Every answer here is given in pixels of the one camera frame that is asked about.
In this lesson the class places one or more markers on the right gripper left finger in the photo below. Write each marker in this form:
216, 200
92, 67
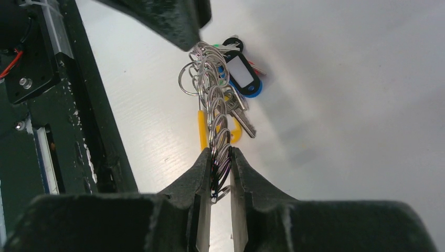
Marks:
175, 219

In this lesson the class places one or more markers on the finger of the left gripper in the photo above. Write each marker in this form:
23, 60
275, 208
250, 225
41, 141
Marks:
178, 21

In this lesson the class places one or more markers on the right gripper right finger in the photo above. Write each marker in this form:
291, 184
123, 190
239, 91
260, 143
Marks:
265, 218

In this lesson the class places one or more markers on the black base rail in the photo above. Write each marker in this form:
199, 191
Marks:
58, 132

